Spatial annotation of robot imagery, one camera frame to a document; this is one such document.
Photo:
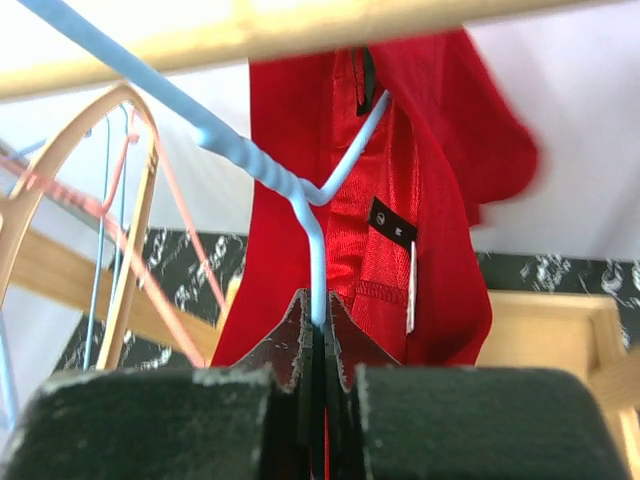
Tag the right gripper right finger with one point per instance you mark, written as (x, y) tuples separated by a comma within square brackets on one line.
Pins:
[(549, 398)]

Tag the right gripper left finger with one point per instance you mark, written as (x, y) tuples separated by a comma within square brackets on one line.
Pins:
[(249, 421)]

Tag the red dress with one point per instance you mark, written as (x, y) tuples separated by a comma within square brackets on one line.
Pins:
[(397, 232)]

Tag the blue hanger of red dress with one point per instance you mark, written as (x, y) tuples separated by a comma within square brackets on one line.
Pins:
[(217, 137)]

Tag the pink wire hanger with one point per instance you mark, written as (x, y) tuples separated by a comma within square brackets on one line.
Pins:
[(128, 298)]

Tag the light blue wire hanger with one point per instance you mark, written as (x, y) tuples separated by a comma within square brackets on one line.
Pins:
[(8, 388)]

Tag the blue hanger of lemon skirt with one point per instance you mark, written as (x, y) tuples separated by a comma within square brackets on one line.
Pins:
[(108, 196)]

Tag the black marble mat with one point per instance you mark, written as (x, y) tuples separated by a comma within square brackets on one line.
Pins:
[(171, 259)]

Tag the wooden clothes rack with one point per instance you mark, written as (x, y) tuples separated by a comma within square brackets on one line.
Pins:
[(274, 29)]

